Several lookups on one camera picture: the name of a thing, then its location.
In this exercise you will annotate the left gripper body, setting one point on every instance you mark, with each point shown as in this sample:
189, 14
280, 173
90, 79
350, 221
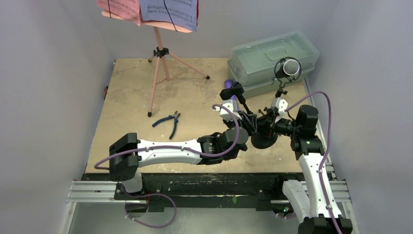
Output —
230, 124

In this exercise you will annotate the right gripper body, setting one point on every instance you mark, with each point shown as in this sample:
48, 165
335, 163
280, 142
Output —
269, 121

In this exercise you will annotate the black round-base mic stand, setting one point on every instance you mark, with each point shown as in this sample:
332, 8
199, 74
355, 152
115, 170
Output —
238, 90

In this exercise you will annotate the purple microphone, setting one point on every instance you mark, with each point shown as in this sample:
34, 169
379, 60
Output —
228, 84

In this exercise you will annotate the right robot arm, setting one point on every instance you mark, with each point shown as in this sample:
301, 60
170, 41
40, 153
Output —
313, 203

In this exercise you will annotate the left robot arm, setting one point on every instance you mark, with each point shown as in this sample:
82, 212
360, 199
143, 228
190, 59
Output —
128, 154

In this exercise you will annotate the black tripod mic stand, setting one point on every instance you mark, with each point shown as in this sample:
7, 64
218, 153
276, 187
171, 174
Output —
279, 93

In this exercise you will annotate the translucent plastic storage box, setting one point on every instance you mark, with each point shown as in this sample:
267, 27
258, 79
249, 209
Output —
254, 64

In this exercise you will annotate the silver condenser microphone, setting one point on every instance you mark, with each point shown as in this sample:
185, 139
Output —
287, 70

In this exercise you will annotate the pink music stand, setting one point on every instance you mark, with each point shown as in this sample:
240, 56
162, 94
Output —
159, 55

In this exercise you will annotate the blue sheet music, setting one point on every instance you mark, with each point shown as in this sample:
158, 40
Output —
182, 13

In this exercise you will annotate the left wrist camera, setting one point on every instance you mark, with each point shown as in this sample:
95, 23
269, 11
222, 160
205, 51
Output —
231, 108

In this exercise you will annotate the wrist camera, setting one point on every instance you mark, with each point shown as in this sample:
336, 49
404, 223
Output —
279, 107
231, 108

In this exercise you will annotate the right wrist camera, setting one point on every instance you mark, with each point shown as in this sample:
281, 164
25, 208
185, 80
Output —
279, 107

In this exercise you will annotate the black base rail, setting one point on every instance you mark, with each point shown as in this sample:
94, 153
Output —
259, 191

